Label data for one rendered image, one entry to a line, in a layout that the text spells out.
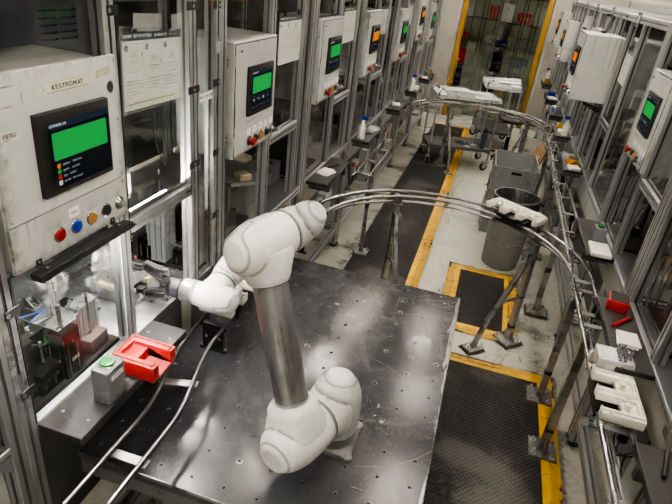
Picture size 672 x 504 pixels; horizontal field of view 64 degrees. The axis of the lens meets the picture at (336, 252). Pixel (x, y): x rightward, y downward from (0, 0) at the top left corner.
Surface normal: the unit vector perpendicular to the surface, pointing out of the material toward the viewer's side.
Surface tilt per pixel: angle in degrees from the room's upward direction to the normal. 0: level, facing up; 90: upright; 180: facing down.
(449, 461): 0
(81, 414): 0
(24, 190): 90
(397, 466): 0
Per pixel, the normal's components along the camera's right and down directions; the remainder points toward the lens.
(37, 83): 0.95, 0.23
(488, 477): 0.11, -0.88
